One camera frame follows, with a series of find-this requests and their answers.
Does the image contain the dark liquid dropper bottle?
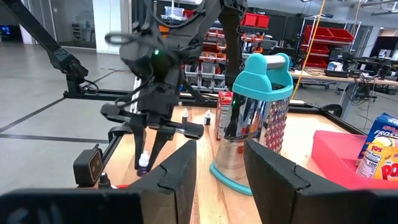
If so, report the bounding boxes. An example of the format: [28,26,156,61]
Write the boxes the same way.
[136,150,150,177]

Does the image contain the white bar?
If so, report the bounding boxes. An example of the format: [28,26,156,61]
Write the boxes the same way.
[129,77,141,113]

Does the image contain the wire shelf with red bins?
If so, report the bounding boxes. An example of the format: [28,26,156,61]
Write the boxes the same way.
[300,17,363,69]

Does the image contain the yellow hanging cable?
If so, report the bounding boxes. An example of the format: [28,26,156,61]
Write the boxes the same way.
[291,0,326,91]

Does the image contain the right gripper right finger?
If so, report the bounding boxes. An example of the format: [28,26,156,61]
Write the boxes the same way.
[243,138,376,224]

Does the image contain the small black camera box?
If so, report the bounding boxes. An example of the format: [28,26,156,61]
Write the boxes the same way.
[73,147,104,189]

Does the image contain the white bottle with black nozzle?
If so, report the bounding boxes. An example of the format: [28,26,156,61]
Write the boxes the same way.
[98,172,112,190]

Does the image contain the blue Frosted Flakes cereal box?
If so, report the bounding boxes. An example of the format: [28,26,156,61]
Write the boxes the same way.
[356,112,398,159]

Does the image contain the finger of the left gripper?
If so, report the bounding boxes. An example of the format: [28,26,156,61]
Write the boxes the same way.
[133,123,148,171]
[145,128,176,173]

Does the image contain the teal metal box grater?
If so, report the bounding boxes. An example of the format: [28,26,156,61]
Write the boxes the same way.
[209,52,295,197]

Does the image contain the yellow Corn Pops cereal box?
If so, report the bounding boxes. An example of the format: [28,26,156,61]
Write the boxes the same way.
[355,136,398,181]

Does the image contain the red plastic tray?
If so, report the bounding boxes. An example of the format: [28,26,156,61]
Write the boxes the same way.
[310,129,398,191]

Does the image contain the clear plastic box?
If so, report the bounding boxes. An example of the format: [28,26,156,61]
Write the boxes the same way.
[164,6,185,20]

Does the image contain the black frame clamp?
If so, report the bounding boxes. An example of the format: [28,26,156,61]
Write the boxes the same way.
[107,123,135,147]

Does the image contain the parts bin storage rack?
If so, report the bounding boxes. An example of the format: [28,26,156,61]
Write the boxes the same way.
[158,12,271,94]

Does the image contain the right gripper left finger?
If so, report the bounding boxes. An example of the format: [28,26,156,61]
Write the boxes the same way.
[126,139,198,224]

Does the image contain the wooden workbench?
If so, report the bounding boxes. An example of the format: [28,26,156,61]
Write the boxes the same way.
[289,67,398,97]

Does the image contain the red Froot Loops cereal box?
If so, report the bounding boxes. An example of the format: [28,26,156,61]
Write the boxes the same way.
[214,90,234,141]

